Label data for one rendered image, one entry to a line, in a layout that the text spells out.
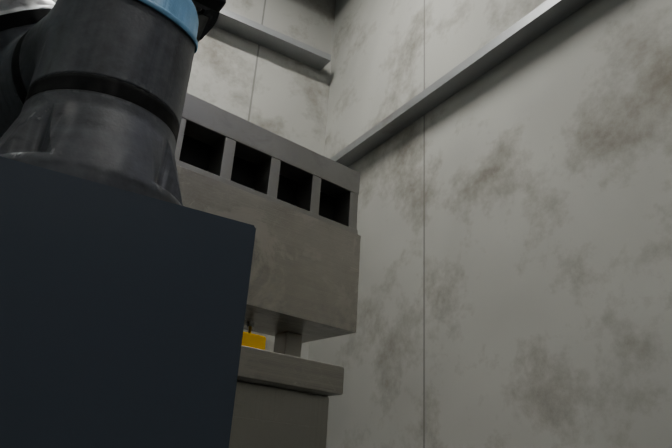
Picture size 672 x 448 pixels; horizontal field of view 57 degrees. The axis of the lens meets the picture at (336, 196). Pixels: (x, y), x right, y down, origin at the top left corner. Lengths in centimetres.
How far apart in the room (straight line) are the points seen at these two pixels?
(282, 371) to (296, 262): 87
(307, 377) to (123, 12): 56
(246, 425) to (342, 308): 97
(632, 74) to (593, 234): 71
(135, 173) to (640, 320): 233
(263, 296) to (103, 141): 122
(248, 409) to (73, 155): 52
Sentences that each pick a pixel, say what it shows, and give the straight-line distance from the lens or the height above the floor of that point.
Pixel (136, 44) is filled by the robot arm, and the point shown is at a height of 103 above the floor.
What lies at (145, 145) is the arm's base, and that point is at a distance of 46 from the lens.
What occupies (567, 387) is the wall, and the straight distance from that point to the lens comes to 278.
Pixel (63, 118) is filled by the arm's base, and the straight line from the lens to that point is 46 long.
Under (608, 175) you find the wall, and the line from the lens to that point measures 285.
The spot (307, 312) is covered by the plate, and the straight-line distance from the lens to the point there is 171.
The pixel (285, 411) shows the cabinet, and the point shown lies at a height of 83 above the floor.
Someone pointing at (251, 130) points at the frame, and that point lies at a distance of 176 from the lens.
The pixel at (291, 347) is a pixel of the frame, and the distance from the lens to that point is 186.
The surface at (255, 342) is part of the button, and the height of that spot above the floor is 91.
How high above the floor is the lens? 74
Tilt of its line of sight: 25 degrees up
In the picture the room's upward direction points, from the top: 4 degrees clockwise
